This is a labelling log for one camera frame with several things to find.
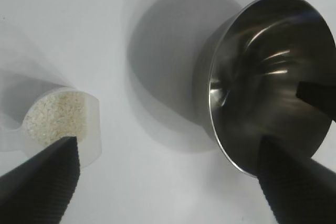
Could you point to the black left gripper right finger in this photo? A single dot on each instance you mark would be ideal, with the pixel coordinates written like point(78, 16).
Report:
point(302, 195)

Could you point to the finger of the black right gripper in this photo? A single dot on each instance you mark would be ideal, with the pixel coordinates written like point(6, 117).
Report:
point(320, 98)

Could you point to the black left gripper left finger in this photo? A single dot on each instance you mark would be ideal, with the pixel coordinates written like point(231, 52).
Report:
point(39, 190)

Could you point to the stainless steel mixing bowl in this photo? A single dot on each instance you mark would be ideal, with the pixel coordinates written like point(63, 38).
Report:
point(249, 77)

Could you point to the white uncooked rice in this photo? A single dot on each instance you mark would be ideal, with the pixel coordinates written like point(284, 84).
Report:
point(60, 113)

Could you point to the clear plastic measuring cup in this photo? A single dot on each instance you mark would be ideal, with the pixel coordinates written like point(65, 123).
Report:
point(93, 129)

